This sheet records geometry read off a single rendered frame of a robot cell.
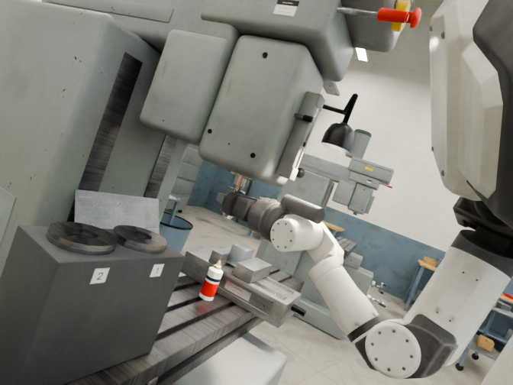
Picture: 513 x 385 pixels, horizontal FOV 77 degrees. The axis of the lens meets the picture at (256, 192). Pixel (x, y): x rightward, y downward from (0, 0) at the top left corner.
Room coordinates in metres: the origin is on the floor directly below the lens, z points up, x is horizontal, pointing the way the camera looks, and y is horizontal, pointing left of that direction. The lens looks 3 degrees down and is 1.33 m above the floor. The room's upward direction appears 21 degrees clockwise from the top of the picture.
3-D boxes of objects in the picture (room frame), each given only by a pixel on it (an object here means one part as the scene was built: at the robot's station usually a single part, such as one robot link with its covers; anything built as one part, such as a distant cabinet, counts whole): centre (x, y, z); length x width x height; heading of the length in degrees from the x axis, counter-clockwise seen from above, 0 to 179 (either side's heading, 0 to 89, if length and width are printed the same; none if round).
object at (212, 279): (0.86, 0.03, 1.01); 0.04 x 0.04 x 0.11
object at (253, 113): (0.83, 0.05, 1.47); 0.21 x 0.19 x 0.32; 156
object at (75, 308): (0.49, 0.18, 1.06); 0.22 x 0.12 x 0.20; 149
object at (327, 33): (0.85, 0.09, 1.68); 0.34 x 0.24 x 0.10; 66
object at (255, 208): (0.77, -0.02, 1.23); 0.13 x 0.12 x 0.10; 137
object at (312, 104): (0.78, -0.05, 1.45); 0.04 x 0.04 x 0.21; 66
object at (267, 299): (0.97, -0.05, 1.01); 0.35 x 0.15 x 0.11; 67
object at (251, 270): (0.96, -0.07, 1.05); 0.15 x 0.06 x 0.04; 157
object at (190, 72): (0.91, 0.23, 1.47); 0.24 x 0.19 x 0.26; 156
